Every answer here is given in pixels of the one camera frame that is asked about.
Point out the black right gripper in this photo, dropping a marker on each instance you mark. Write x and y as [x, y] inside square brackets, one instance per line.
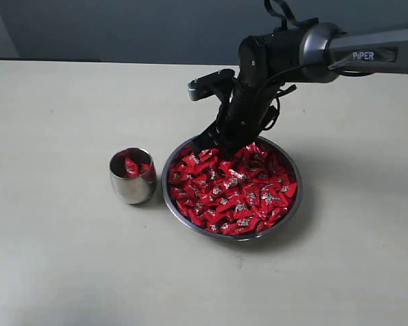
[241, 123]

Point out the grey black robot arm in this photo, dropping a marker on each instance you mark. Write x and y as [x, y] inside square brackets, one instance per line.
[271, 65]

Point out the pile of red wrapped candies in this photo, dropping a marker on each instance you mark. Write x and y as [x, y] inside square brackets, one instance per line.
[231, 193]

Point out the steel bowl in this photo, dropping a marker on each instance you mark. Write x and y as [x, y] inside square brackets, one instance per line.
[177, 210]

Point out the stainless steel cup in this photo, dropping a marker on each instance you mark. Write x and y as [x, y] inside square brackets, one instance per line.
[138, 190]

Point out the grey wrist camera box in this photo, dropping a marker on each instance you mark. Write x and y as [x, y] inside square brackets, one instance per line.
[219, 83]

